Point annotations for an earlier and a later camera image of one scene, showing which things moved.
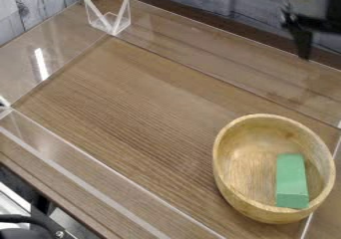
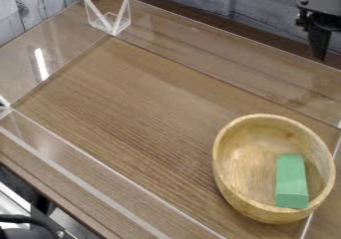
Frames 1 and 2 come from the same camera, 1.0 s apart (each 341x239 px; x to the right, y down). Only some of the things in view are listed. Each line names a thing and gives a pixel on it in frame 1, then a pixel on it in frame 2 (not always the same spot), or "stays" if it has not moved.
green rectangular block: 292,193 stays
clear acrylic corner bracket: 110,22 stays
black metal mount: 57,229 stays
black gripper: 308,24 → 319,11
